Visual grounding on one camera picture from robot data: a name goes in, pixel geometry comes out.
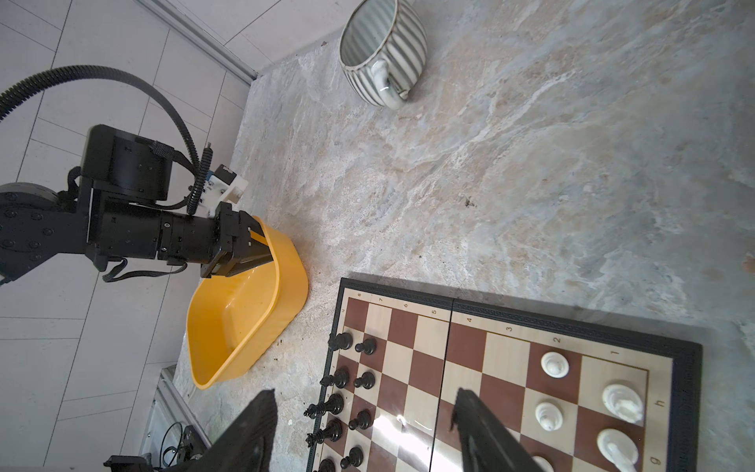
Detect white chess pieces on board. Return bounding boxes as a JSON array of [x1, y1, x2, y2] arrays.
[[520, 349, 648, 471]]

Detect brown white chessboard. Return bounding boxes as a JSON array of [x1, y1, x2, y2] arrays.
[[328, 279, 703, 471]]

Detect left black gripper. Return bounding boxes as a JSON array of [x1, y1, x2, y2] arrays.
[[158, 203, 273, 278]]

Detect aluminium rail frame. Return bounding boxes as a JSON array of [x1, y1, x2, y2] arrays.
[[103, 365, 212, 471]]

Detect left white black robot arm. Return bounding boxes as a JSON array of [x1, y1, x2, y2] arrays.
[[1, 65, 273, 283]]

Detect black chess pieces on board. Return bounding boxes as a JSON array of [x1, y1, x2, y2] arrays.
[[306, 328, 385, 471]]

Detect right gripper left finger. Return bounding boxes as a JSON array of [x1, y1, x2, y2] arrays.
[[182, 389, 277, 471]]

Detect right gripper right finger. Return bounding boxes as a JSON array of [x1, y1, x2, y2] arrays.
[[450, 389, 542, 472]]

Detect yellow plastic tray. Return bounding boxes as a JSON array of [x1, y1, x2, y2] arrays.
[[186, 218, 309, 389]]

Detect white ribbed ceramic cup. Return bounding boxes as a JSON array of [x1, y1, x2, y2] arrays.
[[338, 0, 428, 110]]

